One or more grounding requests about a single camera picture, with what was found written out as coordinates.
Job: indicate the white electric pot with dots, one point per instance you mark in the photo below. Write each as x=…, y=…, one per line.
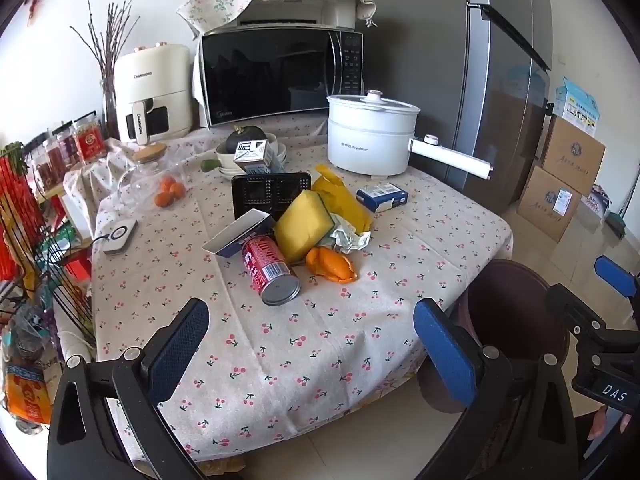
x=370, y=145

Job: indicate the cardboard box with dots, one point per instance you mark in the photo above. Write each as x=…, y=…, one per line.
x=572, y=152
x=545, y=205

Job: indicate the black microwave oven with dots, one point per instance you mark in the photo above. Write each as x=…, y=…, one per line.
x=260, y=75

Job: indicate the brown round stool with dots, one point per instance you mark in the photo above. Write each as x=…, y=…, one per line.
x=510, y=320

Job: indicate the orange peel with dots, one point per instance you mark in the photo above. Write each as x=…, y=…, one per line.
x=330, y=265

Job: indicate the cherry print tablecloth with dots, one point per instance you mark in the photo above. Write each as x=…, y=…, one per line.
x=300, y=335

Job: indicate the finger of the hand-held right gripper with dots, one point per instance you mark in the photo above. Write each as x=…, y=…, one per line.
x=570, y=307
x=617, y=277

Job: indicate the blue white package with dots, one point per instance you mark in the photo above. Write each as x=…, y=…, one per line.
x=597, y=202

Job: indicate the yellow snack wrapper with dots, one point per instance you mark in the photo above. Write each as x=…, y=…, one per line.
x=345, y=200

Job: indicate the clear jar red contents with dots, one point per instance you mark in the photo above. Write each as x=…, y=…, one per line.
x=39, y=170
x=67, y=147
x=52, y=157

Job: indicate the light blue drink carton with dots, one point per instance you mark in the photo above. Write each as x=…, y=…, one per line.
x=252, y=155

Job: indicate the floral dust cloth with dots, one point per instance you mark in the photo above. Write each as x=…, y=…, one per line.
x=225, y=0

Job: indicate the cream air fryer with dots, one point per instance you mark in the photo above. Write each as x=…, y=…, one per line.
x=160, y=75

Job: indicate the dark green squash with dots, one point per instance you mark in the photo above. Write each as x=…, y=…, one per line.
x=237, y=140

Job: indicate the green plastic item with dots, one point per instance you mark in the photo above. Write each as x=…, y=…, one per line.
x=616, y=225

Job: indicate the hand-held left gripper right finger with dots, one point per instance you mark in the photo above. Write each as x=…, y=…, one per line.
x=445, y=355

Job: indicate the small orange fruit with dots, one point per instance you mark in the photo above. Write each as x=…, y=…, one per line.
x=163, y=199
x=178, y=190
x=166, y=184

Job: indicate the glass vase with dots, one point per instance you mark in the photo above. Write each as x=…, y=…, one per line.
x=109, y=110

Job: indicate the crumpled white paper wrapper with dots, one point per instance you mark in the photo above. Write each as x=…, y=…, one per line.
x=350, y=240

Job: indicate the white shallow dish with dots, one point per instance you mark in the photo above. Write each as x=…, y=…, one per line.
x=231, y=176
x=227, y=171
x=226, y=166

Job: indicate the yellow sponge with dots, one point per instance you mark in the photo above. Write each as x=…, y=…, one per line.
x=300, y=225

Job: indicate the white blue open box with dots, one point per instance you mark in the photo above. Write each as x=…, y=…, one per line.
x=240, y=230

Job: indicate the white flat device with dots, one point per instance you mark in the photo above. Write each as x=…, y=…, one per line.
x=120, y=237

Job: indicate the black plastic tray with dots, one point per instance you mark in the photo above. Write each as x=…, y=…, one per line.
x=280, y=190

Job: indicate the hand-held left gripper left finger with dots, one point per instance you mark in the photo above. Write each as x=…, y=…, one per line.
x=180, y=350

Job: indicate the wooden lid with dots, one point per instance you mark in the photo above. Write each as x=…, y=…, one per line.
x=150, y=152

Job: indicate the red orange striped packets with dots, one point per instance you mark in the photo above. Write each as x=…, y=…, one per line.
x=12, y=220

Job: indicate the blue white printed box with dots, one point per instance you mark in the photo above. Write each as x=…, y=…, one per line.
x=577, y=105

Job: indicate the blue white small box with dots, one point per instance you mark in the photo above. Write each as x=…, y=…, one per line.
x=382, y=197

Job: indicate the glass pitcher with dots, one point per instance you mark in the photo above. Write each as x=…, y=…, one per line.
x=145, y=180

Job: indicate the red drink can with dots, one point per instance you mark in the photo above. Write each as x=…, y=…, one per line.
x=262, y=265

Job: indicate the white bowl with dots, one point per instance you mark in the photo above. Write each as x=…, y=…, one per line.
x=222, y=152

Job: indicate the dry branches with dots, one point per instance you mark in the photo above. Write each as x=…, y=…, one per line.
x=109, y=57

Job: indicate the red box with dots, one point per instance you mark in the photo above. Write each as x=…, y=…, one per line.
x=76, y=269

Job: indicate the grey refrigerator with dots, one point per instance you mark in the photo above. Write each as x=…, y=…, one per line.
x=450, y=85

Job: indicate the white pot lid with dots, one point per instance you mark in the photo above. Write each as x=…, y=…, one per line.
x=372, y=102

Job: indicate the clear bag orange label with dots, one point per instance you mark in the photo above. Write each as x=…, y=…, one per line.
x=27, y=390

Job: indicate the person's right hand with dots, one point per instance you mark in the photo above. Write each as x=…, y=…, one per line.
x=597, y=422

